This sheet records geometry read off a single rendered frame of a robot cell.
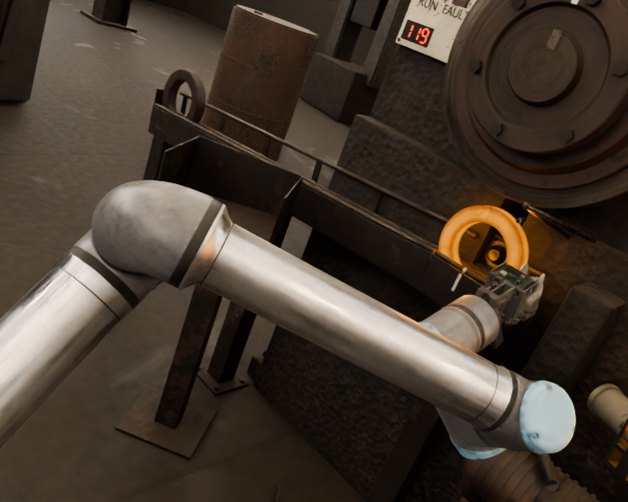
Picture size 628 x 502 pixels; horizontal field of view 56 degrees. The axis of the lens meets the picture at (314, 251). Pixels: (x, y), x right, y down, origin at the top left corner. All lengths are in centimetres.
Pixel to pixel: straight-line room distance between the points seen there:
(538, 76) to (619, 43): 12
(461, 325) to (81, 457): 94
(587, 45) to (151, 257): 76
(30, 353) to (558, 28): 93
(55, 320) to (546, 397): 62
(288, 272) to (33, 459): 95
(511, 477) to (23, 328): 79
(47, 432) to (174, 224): 98
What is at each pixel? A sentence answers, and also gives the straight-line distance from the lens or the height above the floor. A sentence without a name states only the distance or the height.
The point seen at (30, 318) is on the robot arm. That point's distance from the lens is 80.
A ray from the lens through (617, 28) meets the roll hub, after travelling 108.
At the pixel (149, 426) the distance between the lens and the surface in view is 162.
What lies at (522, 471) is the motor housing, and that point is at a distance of 112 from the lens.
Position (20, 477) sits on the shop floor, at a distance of 148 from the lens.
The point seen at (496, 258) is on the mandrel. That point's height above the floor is 74.
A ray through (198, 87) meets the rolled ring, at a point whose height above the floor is 74.
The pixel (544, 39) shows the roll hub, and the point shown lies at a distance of 110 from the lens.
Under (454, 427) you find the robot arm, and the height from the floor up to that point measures 59.
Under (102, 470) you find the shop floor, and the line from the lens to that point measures 151.
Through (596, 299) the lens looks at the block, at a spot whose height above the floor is 80.
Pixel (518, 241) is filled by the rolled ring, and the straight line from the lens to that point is 121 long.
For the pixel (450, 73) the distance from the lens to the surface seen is 128.
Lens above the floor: 109
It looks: 22 degrees down
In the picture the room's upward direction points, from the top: 21 degrees clockwise
